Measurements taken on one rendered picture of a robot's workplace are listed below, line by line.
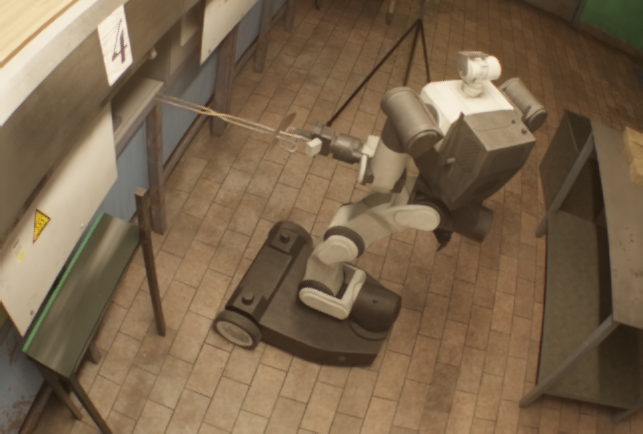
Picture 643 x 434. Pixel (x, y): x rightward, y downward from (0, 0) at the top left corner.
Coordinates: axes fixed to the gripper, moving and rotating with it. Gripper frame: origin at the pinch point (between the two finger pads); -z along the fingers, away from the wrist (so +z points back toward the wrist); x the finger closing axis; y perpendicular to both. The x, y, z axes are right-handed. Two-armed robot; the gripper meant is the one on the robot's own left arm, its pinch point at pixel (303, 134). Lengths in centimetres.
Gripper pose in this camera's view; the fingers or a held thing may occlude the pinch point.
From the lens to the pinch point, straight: 191.5
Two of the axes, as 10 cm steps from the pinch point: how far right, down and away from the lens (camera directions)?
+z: 9.5, 3.1, -0.8
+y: -2.8, 6.8, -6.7
